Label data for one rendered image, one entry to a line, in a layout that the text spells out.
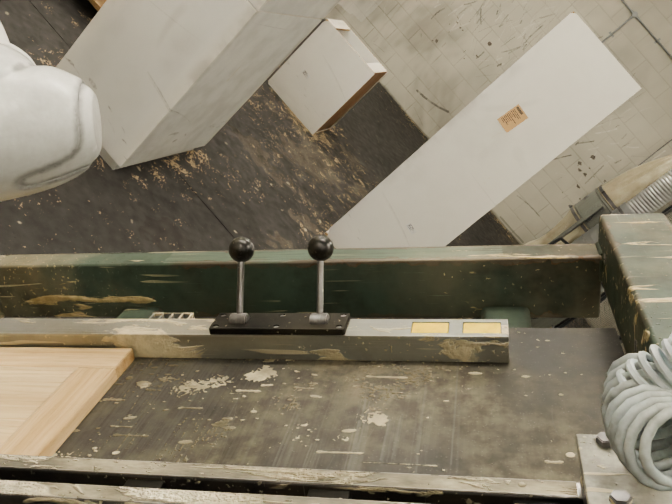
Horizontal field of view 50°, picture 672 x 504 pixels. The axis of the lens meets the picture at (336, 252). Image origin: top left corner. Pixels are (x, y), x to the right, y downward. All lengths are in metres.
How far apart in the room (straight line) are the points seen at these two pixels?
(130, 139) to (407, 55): 5.89
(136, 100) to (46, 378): 2.56
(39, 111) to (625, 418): 0.50
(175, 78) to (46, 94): 2.80
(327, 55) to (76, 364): 5.00
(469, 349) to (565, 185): 8.02
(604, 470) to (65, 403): 0.67
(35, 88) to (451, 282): 0.77
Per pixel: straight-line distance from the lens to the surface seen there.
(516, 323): 1.17
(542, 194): 8.99
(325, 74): 5.93
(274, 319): 1.04
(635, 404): 0.57
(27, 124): 0.63
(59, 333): 1.17
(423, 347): 0.99
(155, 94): 3.49
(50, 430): 0.98
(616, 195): 6.53
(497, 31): 8.89
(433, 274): 1.20
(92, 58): 3.67
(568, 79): 4.44
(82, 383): 1.06
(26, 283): 1.48
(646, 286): 0.99
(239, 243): 1.05
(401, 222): 4.67
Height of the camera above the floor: 1.93
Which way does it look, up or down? 24 degrees down
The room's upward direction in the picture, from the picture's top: 49 degrees clockwise
